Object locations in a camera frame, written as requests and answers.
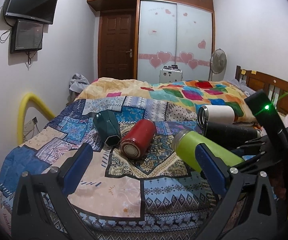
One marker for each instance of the wooden headboard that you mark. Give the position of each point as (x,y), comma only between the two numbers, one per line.
(276,89)

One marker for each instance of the colourful squares blanket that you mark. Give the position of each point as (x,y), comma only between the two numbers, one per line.
(188,94)

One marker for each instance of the white insulated cup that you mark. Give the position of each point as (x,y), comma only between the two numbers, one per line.
(215,113)

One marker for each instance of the yellow padded rail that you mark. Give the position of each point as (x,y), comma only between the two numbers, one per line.
(30,105)

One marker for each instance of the standing electric fan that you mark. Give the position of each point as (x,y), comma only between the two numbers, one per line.
(218,62)

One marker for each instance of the black insulated bottle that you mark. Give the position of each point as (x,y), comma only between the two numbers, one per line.
(229,136)

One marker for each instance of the white appliance box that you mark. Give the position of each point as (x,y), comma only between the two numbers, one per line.
(170,74)

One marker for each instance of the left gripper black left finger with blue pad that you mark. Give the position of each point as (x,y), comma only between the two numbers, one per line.
(41,209)

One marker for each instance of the brown wooden door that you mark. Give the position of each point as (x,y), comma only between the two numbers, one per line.
(116,44)

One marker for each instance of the red metal bottle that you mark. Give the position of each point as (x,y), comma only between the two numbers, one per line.
(136,142)

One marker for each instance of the patchwork blue bed sheet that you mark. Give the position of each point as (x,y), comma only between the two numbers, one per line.
(156,197)

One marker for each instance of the black wall panel box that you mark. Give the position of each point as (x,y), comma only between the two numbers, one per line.
(26,36)

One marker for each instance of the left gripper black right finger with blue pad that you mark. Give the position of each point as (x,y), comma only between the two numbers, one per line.
(246,209)

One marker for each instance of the green sleeved glass cup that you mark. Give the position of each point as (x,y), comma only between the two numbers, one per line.
(201,153)

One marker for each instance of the dark green hexagonal cup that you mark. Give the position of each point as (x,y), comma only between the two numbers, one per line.
(108,128)

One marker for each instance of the grey clothes pile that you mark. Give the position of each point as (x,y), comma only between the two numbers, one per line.
(76,85)

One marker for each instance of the frosted sliding wardrobe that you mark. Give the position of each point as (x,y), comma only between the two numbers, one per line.
(173,34)

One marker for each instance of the wall mounted black television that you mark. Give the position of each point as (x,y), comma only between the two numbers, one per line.
(42,11)

